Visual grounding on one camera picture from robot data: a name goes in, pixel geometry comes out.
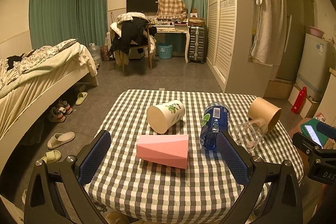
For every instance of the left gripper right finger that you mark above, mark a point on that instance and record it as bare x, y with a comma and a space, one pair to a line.
282, 204

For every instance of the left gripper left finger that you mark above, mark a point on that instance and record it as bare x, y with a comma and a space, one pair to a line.
44, 203

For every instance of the clear plastic cup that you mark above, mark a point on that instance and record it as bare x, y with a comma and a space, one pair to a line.
249, 134

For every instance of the brown kraft paper cup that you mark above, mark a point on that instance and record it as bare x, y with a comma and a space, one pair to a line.
264, 112

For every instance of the pink faceted cup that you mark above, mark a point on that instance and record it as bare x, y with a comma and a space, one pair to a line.
170, 150

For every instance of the white paper cup green print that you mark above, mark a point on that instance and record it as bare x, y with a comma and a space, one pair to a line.
163, 116

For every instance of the green cushion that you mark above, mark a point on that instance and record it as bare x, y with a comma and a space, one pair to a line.
313, 122

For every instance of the smartphone with lit screen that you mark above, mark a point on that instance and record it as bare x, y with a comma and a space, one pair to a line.
313, 134

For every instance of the brown plastic stool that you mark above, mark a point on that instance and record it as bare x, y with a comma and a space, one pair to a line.
295, 131

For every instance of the pale green slipper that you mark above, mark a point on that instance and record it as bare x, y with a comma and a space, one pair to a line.
52, 156

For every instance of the red thermos bottle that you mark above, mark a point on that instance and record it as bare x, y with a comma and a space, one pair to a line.
299, 100

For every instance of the white slipper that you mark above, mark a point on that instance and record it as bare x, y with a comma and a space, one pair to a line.
59, 139

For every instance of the checkered tablecloth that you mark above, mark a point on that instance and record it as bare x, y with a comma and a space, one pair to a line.
156, 169

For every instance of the cardboard box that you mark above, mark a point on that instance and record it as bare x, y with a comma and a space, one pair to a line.
278, 89

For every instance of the white small refrigerator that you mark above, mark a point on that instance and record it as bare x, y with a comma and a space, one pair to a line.
318, 57

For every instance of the sneaker pair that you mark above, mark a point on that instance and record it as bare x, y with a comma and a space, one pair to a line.
58, 113

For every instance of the blue plastic water bottle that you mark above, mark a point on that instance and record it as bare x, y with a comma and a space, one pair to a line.
215, 119

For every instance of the green slipper under bed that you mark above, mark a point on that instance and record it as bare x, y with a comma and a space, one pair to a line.
81, 98

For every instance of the bed with bedding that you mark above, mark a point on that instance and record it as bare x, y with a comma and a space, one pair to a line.
25, 99

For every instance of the hanging white towel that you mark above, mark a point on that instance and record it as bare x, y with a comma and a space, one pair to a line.
269, 42

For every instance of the pink basin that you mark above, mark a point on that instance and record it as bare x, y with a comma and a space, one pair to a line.
315, 32

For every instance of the large water jug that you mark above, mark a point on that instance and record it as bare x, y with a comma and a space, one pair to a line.
95, 53

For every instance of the dark suitcase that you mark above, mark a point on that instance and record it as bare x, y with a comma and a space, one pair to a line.
197, 44

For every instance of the white louvered wardrobe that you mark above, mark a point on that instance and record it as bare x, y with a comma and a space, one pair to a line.
229, 37

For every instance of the wooden chair with clothes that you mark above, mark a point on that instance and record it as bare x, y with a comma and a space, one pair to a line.
132, 30

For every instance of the blue laundry basket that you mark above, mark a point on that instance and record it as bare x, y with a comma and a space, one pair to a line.
165, 51

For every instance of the green corner curtain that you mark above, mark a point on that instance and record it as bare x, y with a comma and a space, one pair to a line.
53, 21

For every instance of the white desk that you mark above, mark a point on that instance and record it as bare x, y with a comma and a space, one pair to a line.
176, 29

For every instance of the plaid blanket pile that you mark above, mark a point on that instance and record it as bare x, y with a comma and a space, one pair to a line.
172, 10

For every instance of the black television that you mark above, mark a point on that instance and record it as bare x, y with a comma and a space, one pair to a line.
142, 5

